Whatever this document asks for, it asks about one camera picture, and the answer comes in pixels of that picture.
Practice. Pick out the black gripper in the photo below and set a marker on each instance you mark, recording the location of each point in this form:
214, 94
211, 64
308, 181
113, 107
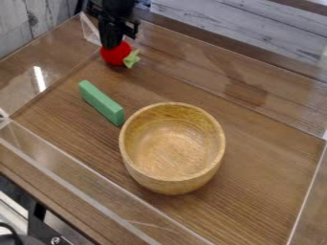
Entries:
115, 25

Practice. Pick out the red plush strawberry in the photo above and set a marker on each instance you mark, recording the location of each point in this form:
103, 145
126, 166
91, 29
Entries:
122, 55

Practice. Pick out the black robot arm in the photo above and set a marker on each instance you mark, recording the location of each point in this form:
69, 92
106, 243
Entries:
115, 4

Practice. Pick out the green rectangular block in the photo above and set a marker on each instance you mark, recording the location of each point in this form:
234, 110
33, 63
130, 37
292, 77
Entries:
102, 102

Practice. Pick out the wooden bowl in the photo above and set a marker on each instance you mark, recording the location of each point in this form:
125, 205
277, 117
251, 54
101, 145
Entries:
173, 145

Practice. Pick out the clear acrylic tray enclosure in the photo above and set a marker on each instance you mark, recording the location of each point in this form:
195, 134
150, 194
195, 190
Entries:
59, 146

